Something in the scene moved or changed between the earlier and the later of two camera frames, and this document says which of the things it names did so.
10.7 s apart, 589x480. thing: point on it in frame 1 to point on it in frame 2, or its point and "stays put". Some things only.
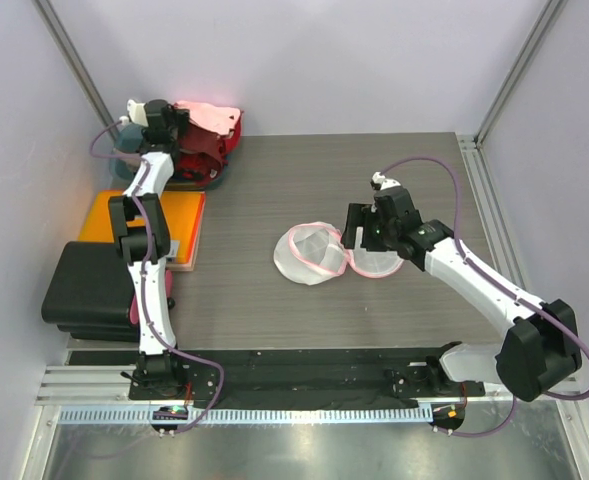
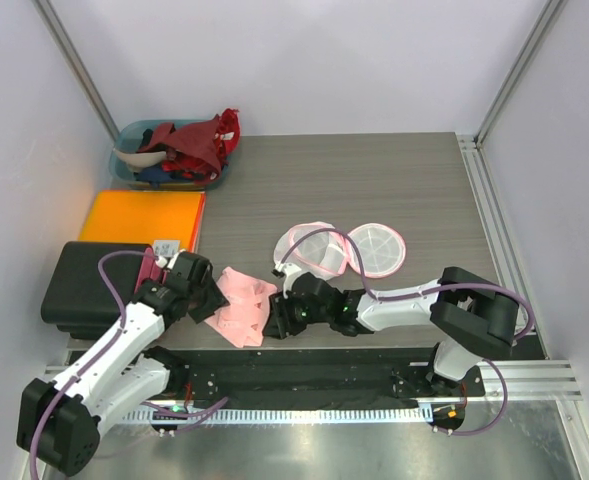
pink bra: x=214 y=118 to x=246 y=316
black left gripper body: x=180 y=124 to x=192 y=291
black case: x=89 y=293 stays put
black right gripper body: x=376 y=236 to x=298 y=315
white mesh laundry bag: x=310 y=252 stays put
